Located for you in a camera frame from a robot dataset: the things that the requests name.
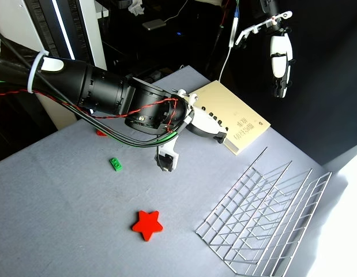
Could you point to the beige paperback book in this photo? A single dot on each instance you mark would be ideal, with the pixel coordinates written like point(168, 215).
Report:
point(238, 106)

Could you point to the black power strip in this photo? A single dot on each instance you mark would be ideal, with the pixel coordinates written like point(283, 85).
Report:
point(149, 76)

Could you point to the green toy brick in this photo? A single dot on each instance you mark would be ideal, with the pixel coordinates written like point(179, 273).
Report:
point(116, 164)

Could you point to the red toy brick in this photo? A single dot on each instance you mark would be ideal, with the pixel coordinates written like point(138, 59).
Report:
point(101, 133)

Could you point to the grey flat power bank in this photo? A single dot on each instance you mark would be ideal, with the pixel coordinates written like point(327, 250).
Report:
point(153, 24)

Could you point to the red star block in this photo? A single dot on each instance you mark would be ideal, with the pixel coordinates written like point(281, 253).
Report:
point(148, 226)

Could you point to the crumpled white paper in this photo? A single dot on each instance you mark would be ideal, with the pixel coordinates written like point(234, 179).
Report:
point(136, 8)

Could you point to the grey table cloth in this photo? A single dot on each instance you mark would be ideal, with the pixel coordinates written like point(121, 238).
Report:
point(80, 216)

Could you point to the white upright frame black strips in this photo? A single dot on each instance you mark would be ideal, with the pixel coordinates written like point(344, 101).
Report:
point(11, 20)

